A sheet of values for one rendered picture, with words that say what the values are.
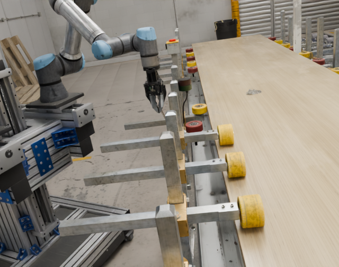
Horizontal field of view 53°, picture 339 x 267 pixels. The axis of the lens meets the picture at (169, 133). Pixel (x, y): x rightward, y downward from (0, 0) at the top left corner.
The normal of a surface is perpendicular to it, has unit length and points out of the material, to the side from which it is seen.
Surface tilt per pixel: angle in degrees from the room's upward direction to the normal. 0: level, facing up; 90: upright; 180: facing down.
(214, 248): 0
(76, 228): 90
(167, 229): 90
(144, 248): 0
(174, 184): 90
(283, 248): 0
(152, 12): 90
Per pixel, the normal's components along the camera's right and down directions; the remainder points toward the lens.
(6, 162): 0.89, 0.05
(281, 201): -0.14, -0.92
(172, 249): -0.03, 0.38
